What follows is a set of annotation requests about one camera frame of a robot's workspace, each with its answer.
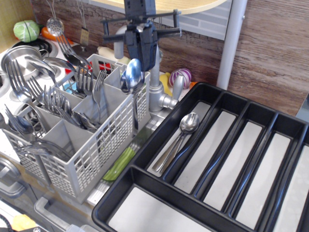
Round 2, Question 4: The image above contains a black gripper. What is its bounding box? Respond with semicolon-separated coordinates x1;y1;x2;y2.
102;0;182;71

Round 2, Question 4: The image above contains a small silver spoon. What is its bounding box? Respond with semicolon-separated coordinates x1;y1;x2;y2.
125;58;144;135

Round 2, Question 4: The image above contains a spoon at basket back corner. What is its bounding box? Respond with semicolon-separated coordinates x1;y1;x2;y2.
120;70;130;95

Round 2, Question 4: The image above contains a large serving spoon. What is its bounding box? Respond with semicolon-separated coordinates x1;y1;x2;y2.
25;56;76;86

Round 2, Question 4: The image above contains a silver spoon in tray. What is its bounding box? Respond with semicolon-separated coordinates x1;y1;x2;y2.
152;112;199;172
160;133;187;174

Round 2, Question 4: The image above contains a grey plastic cutlery basket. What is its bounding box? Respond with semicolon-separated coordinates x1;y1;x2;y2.
1;53;152;205

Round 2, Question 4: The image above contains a black cutlery tray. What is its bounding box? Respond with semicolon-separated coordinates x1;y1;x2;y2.
92;83;309;232

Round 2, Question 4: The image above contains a spoon at basket front left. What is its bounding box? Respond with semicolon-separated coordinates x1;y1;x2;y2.
5;105;34;135

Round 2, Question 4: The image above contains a round wooden shelf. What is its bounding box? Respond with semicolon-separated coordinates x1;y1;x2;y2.
86;0;226;15

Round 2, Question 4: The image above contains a toy yellow banana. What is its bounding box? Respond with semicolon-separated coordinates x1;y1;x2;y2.
159;72;172;96

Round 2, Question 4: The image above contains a fork in middle compartment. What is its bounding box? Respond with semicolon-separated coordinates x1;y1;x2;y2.
92;70;107;123

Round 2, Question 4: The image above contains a hanging small grater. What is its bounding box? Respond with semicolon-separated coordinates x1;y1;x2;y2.
80;1;89;46

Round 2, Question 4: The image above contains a toy red onion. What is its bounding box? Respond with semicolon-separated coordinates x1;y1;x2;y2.
168;68;193;89

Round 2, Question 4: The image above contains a silver kitchen faucet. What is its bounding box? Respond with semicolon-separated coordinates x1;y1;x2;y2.
113;26;185;112

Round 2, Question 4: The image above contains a toy green cabbage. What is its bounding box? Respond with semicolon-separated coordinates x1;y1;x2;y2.
13;20;40;43

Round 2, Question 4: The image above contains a green toy vegetable in sink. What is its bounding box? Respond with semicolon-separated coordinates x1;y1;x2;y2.
102;147;136;181

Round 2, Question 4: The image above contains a steel pot lid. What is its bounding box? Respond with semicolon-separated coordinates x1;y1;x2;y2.
0;45;42;81

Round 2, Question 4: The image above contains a large fork at left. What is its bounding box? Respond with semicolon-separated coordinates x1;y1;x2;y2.
5;60;48;132

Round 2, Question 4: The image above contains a yellow toy at bottom left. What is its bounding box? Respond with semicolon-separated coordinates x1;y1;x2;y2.
12;215;37;232

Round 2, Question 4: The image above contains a grey metal shelf post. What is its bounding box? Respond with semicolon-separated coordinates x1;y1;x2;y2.
216;0;248;90

